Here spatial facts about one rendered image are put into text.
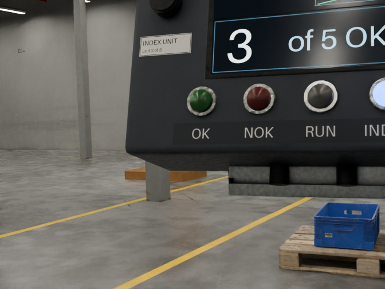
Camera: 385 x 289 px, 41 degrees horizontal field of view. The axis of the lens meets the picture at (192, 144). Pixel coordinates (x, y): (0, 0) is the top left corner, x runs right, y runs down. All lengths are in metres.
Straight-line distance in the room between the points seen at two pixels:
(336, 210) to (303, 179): 3.84
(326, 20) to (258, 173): 0.15
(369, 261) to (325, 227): 0.37
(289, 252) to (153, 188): 3.28
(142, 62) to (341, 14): 0.18
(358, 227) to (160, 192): 3.46
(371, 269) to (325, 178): 3.21
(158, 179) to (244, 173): 6.16
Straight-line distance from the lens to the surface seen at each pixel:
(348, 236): 3.77
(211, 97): 0.44
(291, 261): 3.77
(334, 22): 0.45
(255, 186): 0.50
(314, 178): 0.49
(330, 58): 0.44
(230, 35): 0.46
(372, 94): 0.43
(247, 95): 0.44
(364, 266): 3.70
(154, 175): 6.68
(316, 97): 0.42
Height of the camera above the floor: 1.11
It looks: 3 degrees down
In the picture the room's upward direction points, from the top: 2 degrees counter-clockwise
